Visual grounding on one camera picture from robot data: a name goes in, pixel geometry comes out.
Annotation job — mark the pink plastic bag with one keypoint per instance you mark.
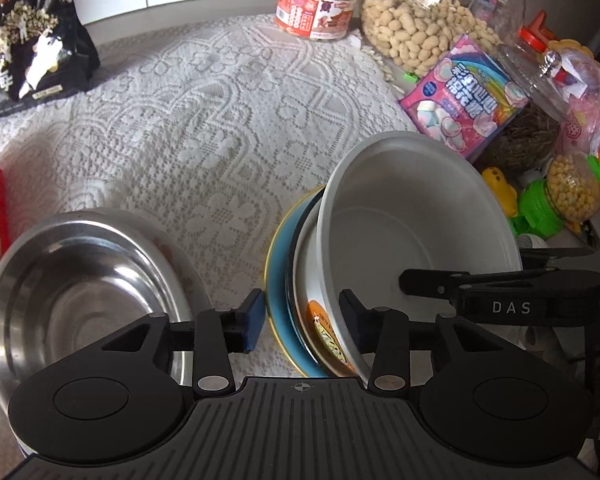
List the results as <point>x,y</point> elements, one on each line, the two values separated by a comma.
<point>587,110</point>

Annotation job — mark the blue enamel bowl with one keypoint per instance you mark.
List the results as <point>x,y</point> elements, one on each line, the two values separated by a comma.
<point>278,285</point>

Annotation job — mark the white toy microphone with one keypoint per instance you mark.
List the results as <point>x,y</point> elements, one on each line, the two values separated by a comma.
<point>532,241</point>

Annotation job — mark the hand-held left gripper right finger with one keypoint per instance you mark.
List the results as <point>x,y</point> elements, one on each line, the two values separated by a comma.
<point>352,325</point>

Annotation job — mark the stainless steel bowl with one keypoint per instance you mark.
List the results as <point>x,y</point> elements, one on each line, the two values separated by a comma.
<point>80,280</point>

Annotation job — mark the black snack bag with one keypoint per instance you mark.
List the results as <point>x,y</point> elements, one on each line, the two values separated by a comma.
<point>35,55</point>

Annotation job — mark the pink marshmallow bag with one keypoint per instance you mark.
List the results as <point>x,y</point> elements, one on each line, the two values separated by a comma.
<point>465,95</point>

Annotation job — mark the red-label peanut jar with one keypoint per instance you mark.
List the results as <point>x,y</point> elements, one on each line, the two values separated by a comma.
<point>315,5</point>

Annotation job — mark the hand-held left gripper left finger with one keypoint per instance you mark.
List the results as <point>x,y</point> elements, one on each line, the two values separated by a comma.
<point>252,320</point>

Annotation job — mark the white lace tablecloth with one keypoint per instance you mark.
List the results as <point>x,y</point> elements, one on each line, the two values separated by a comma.
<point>180,135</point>

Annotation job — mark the white deep bowl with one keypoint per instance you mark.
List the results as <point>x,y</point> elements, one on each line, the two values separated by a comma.
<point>405,220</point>

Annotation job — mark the glass jar of sunflower seeds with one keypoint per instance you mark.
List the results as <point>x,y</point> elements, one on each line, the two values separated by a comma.
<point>535,120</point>

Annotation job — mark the blue gold-rimmed plate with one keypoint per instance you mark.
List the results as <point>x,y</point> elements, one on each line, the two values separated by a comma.
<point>267,272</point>

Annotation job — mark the large glass peanut jar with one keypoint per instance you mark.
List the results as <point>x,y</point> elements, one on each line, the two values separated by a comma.
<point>430,25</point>

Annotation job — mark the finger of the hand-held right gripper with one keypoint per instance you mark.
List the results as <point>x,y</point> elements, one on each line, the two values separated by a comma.
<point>505,305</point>
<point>555,259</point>

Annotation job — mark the green gumball dispenser toy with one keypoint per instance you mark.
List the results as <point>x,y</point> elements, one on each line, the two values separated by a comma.
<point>555,205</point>

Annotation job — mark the orange plastic toy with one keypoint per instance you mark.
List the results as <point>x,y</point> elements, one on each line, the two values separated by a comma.
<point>532,35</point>

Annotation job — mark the yellow duck toy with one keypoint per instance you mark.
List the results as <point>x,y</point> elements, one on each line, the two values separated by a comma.
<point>500,190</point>

